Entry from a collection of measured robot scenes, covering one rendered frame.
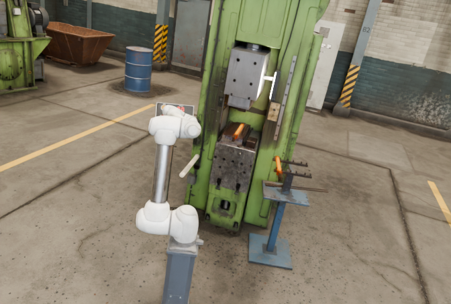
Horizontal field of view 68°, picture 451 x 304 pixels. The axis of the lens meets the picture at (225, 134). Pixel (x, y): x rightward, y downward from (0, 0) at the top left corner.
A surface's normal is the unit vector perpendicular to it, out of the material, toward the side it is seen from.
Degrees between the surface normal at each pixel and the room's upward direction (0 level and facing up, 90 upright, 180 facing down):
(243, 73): 90
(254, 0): 90
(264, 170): 90
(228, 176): 90
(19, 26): 79
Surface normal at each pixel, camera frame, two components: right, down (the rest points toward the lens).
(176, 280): 0.00, 0.37
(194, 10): -0.33, 0.30
